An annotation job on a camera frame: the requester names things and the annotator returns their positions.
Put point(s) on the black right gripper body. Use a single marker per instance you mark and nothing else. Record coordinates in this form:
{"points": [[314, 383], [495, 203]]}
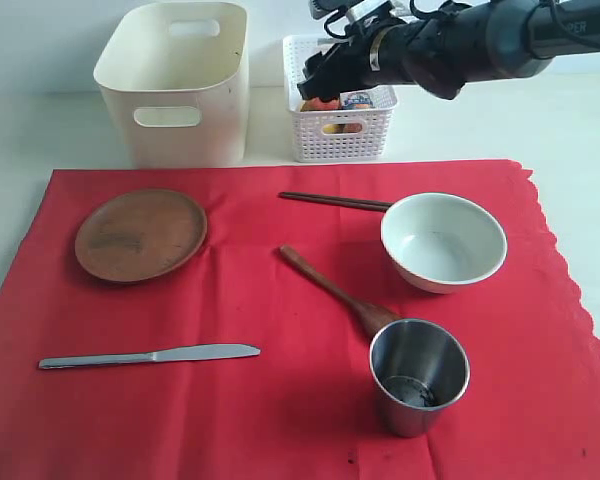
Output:
{"points": [[379, 54]]}

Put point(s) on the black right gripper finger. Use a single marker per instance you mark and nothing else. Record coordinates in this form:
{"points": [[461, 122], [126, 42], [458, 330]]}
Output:
{"points": [[325, 76]]}

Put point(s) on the red sausage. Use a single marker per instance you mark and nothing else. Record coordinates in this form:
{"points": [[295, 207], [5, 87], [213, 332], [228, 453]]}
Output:
{"points": [[320, 105]]}

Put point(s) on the blue white milk carton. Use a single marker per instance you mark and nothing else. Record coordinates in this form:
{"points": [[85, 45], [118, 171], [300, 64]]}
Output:
{"points": [[356, 100]]}

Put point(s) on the yellow lemon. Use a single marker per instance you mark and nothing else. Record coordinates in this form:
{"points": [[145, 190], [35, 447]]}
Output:
{"points": [[332, 129]]}

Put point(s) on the dark wooden chopstick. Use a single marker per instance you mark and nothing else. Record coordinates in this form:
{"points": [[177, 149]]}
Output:
{"points": [[353, 207], [335, 200]]}

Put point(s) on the white ceramic bowl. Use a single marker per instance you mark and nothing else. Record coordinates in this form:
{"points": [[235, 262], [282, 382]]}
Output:
{"points": [[441, 243]]}

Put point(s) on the brown wooden spoon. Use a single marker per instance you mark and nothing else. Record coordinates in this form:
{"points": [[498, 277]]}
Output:
{"points": [[371, 317]]}

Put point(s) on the brown round plate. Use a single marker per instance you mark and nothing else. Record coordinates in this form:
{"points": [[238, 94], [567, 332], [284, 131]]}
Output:
{"points": [[140, 235]]}

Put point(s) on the stainless steel cup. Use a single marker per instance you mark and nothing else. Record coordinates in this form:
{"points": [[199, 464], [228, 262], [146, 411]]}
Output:
{"points": [[419, 370]]}

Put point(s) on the yellow cheese wedge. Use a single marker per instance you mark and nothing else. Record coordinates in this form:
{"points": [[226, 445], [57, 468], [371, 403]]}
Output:
{"points": [[306, 106]]}

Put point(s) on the fried chicken piece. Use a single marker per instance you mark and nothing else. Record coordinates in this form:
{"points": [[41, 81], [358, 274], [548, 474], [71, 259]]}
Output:
{"points": [[352, 128]]}

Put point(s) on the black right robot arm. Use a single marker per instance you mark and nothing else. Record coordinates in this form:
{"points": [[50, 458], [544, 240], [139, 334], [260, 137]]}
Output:
{"points": [[444, 49]]}

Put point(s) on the white perforated plastic basket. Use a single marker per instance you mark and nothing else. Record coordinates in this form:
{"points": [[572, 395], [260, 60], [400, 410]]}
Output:
{"points": [[309, 144]]}

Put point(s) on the cream plastic tub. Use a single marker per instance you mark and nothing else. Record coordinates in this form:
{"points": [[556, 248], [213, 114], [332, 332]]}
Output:
{"points": [[175, 79]]}

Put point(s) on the silver table knife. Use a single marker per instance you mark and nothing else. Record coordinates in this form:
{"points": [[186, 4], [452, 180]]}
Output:
{"points": [[204, 352]]}

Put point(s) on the red tablecloth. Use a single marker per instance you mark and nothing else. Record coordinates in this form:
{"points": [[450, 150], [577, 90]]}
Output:
{"points": [[304, 408]]}

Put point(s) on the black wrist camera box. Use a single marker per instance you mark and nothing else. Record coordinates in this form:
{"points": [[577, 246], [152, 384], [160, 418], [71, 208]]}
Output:
{"points": [[356, 10]]}

